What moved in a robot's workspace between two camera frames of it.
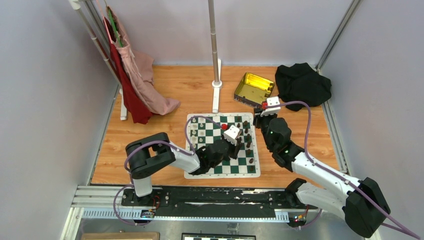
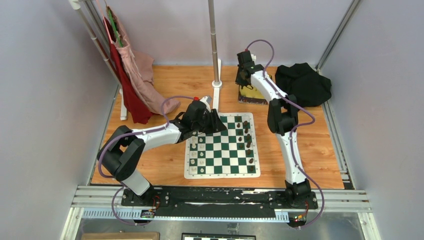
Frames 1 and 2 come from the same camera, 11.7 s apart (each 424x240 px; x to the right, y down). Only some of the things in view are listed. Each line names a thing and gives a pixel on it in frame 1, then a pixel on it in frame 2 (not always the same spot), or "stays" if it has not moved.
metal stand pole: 210,4 stays
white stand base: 216,85 stays
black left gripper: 235,149 → 216,125
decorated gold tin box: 253,89 stays
